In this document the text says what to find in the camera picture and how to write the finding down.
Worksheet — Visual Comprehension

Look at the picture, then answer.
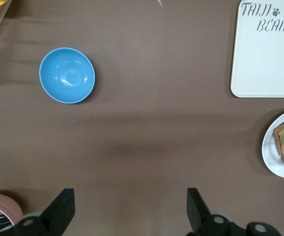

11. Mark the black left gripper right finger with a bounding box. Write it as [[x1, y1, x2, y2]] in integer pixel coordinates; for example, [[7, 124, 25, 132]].
[[186, 187, 280, 236]]

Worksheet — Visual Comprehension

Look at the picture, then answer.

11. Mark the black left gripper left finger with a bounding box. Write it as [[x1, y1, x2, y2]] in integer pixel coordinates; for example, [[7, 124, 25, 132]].
[[0, 188, 75, 236]]

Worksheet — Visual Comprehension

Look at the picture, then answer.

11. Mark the round white plate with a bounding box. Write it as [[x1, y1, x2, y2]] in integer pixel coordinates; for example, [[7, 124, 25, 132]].
[[261, 107, 284, 179]]

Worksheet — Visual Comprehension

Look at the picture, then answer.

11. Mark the pink bowl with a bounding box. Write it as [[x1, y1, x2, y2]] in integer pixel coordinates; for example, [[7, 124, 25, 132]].
[[0, 193, 23, 226]]

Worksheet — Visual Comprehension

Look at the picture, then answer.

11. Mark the blue bowl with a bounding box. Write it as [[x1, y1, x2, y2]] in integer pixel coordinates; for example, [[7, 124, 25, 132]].
[[38, 47, 96, 105]]

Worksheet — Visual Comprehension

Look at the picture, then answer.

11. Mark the cream bear print tray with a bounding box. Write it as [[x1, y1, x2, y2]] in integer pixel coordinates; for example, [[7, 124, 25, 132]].
[[230, 0, 284, 98]]

